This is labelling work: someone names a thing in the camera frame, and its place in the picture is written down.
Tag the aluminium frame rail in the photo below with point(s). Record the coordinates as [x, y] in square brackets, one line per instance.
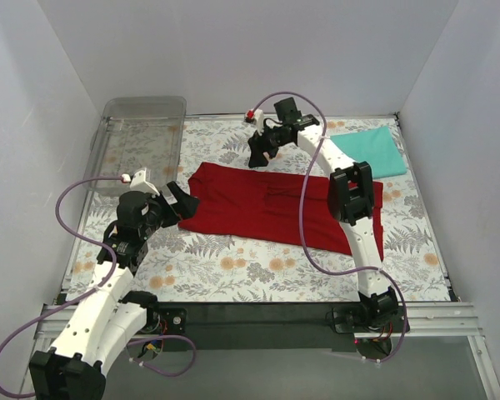
[443, 355]

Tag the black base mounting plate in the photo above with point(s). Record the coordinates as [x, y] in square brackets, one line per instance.
[273, 325]

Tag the clear plastic bin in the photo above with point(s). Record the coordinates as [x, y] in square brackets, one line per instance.
[139, 132]

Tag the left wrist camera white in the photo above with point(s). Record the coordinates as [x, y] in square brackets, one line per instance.
[139, 181]

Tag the red t shirt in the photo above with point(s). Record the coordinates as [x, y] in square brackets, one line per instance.
[264, 206]

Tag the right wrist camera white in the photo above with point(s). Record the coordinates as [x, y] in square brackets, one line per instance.
[255, 117]

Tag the folded teal t shirt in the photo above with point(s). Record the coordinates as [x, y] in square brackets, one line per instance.
[376, 147]

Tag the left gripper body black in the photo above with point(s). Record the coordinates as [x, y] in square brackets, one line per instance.
[169, 201]

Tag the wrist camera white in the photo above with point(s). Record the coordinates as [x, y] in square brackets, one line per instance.
[139, 181]
[255, 117]

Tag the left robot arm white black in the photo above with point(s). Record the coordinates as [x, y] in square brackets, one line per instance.
[109, 314]

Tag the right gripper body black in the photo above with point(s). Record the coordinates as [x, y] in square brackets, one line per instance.
[260, 144]

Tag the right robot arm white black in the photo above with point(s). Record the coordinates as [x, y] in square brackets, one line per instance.
[350, 198]

